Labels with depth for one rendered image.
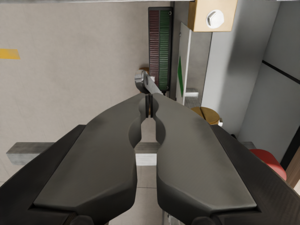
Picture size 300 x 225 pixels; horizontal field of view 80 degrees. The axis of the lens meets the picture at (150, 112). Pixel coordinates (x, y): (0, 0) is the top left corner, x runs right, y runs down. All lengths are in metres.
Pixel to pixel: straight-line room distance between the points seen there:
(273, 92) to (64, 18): 1.04
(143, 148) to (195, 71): 0.20
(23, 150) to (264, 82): 0.54
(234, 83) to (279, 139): 0.18
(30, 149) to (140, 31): 0.87
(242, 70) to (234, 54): 0.05
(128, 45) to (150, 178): 1.18
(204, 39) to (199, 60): 0.04
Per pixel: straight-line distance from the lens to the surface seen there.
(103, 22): 1.12
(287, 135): 0.47
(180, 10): 0.39
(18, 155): 0.40
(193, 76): 0.42
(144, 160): 0.33
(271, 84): 0.52
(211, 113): 0.30
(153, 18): 0.38
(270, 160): 0.32
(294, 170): 0.38
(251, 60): 0.54
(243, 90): 0.57
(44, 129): 1.60
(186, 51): 0.30
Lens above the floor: 1.08
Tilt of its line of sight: 58 degrees down
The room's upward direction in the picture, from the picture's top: 178 degrees counter-clockwise
